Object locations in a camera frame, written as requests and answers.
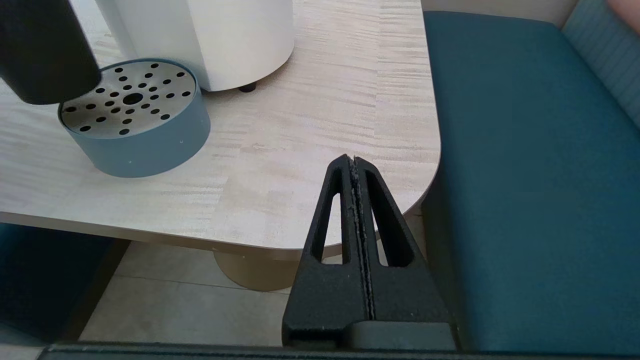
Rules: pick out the large blue-grey perforated drip tray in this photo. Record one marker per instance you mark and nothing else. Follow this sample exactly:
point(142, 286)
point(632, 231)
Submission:
point(145, 140)

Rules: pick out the teal empty bench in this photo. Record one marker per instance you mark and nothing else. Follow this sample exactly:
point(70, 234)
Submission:
point(540, 175)

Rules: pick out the pink bolster on empty bench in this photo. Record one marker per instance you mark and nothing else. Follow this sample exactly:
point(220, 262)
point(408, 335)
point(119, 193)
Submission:
point(627, 12)

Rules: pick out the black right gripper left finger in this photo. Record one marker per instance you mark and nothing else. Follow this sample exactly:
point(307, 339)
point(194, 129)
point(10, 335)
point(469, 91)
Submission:
point(325, 295)

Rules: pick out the large dispenser with dark tea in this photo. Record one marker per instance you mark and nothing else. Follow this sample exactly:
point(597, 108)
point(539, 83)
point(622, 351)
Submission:
point(225, 40)

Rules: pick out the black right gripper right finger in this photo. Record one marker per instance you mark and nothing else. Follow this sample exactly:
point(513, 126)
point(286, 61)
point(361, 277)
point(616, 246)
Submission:
point(410, 295)

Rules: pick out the black tapered cup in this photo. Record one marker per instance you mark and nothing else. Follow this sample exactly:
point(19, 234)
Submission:
point(45, 50)

